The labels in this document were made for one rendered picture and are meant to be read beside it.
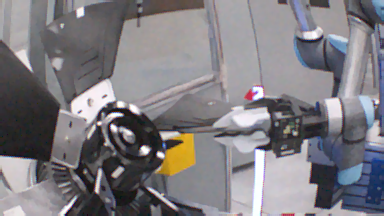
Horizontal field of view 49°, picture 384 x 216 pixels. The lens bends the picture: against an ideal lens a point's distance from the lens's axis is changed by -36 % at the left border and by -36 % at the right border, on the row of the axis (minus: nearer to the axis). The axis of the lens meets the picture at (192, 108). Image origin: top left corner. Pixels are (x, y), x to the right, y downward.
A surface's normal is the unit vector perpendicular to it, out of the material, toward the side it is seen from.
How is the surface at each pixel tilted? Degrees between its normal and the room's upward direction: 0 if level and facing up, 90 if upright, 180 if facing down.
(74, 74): 49
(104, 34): 40
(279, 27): 90
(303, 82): 90
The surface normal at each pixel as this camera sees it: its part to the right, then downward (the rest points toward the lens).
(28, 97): 0.49, 0.04
